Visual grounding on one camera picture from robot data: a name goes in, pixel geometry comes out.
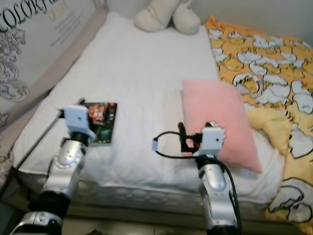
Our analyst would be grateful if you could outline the beige plush toy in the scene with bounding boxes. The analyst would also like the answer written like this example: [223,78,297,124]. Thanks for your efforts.
[133,0,201,35]

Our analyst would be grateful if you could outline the yellow cartoon print blanket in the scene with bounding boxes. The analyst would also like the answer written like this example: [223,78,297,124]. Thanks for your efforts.
[204,15,313,235]

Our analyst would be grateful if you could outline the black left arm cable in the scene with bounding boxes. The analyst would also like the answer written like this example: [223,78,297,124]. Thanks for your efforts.
[0,112,68,196]

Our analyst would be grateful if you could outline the white bed sheet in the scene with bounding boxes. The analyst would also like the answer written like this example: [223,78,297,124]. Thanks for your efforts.
[11,12,287,206]

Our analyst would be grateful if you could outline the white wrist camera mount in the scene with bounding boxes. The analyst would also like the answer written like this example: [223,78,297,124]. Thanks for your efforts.
[64,104,97,141]
[196,121,226,158]

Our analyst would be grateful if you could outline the dark book with red print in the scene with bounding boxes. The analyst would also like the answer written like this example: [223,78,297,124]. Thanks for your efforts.
[87,101,118,144]

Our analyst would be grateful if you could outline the white floral printed board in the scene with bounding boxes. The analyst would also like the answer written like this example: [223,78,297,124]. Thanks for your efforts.
[0,0,108,162]

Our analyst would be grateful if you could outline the pink pillow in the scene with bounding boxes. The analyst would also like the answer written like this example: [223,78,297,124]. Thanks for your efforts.
[181,79,263,174]

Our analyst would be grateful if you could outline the grey quilted mattress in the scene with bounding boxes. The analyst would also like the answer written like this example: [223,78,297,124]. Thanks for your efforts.
[10,164,274,216]

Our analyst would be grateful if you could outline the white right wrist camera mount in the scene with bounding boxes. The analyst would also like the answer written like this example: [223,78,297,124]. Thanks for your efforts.
[196,121,226,158]

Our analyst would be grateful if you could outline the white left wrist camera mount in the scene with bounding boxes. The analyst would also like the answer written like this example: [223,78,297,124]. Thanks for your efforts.
[64,104,97,141]

